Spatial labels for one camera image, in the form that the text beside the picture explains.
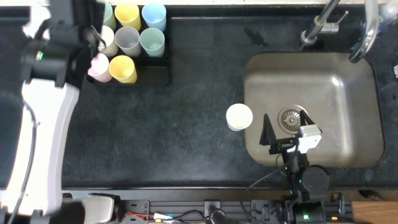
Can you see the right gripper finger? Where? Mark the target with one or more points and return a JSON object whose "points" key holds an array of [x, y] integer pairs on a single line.
{"points": [[267, 133], [305, 119]]}

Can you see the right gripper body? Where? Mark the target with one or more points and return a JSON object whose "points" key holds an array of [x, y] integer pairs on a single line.
{"points": [[280, 145]]}

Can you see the white cup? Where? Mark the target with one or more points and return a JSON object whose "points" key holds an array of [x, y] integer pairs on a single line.
{"points": [[239, 116]]}

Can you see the pink cup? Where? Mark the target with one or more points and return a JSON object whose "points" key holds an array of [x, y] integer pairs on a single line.
{"points": [[101, 70]]}

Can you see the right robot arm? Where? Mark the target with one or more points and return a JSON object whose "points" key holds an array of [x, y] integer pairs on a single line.
{"points": [[315, 180]]}

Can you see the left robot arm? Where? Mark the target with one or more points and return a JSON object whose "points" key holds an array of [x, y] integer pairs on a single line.
{"points": [[46, 124]]}

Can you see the steel sink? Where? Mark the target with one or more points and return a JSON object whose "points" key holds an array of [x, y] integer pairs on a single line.
{"points": [[335, 93]]}

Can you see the steel tap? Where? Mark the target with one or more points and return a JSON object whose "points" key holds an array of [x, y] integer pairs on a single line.
{"points": [[314, 26]]}

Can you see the black tray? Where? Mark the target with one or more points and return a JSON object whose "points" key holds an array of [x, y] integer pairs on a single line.
{"points": [[154, 75]]}

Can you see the blue soap bottle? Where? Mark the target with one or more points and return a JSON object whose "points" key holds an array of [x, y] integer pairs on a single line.
{"points": [[388, 14]]}

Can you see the green cup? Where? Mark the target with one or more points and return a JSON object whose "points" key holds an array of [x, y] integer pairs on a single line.
{"points": [[109, 15], [152, 42]]}

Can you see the yellow cup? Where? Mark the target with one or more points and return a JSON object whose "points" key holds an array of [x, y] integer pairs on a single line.
{"points": [[127, 15], [122, 68]]}

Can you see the blue cup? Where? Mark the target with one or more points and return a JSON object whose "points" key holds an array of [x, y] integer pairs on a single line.
{"points": [[154, 15]]}

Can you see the grey cup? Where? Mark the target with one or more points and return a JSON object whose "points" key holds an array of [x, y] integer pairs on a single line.
{"points": [[128, 40]]}

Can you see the cream cup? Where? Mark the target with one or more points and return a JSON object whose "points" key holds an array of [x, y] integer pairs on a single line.
{"points": [[109, 40]]}

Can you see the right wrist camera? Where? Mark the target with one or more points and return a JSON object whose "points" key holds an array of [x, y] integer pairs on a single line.
{"points": [[306, 138]]}

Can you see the mounting rail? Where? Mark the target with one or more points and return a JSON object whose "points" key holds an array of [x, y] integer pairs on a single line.
{"points": [[180, 207]]}

